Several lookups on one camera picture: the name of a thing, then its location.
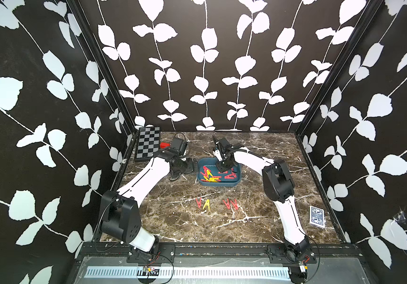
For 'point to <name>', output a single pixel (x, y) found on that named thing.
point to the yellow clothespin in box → (211, 179)
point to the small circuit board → (150, 271)
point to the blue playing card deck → (316, 216)
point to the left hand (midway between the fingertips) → (192, 167)
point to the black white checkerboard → (148, 141)
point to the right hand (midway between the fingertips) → (219, 165)
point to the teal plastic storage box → (209, 163)
